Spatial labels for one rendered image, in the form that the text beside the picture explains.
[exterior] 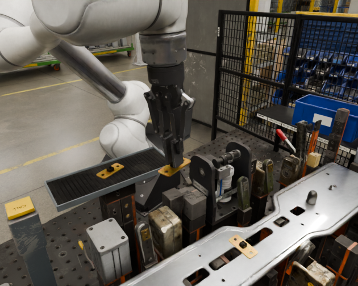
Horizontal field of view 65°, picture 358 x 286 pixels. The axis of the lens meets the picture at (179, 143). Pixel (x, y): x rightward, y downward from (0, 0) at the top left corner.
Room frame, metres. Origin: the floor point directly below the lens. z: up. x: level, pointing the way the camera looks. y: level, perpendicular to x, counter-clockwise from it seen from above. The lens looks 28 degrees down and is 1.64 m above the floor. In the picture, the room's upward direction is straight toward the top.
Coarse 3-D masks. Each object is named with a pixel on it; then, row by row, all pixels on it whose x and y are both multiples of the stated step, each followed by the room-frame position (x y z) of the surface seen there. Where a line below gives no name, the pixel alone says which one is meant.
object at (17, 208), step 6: (24, 198) 0.60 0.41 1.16; (30, 198) 0.60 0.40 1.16; (6, 204) 0.57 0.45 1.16; (12, 204) 0.57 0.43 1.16; (18, 204) 0.57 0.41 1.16; (24, 204) 0.57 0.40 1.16; (30, 204) 0.57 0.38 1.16; (6, 210) 0.55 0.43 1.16; (12, 210) 0.55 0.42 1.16; (18, 210) 0.55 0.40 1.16; (24, 210) 0.55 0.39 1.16; (30, 210) 0.56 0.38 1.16; (12, 216) 0.53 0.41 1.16; (18, 216) 0.54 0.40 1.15
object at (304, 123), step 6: (300, 126) 0.97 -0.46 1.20; (306, 126) 0.97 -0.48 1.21; (312, 126) 0.96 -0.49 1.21; (300, 132) 0.97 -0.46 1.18; (306, 132) 0.98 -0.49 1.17; (300, 138) 0.96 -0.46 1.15; (306, 138) 0.98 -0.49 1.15; (300, 144) 0.96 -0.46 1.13; (300, 150) 0.95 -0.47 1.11; (300, 156) 0.95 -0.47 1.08
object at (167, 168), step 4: (184, 160) 0.60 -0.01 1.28; (188, 160) 0.60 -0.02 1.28; (172, 164) 0.57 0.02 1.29; (184, 164) 0.58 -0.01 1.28; (164, 168) 0.57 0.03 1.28; (168, 168) 0.57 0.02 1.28; (172, 168) 0.57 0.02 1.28; (176, 168) 0.56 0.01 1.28; (180, 168) 0.56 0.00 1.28; (160, 172) 0.55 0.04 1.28; (164, 172) 0.55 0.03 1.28; (168, 172) 0.55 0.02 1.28; (172, 172) 0.55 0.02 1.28; (176, 172) 0.55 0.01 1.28; (168, 176) 0.53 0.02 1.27
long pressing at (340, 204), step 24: (336, 168) 1.00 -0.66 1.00; (288, 192) 0.83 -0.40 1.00; (336, 192) 0.83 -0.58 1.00; (288, 216) 0.71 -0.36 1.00; (312, 216) 0.71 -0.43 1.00; (336, 216) 0.71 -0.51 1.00; (216, 240) 0.61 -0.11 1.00; (264, 240) 0.61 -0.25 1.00; (288, 240) 0.61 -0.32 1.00; (168, 264) 0.52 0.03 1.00; (192, 264) 0.52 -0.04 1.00; (240, 264) 0.52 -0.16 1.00; (264, 264) 0.52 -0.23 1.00
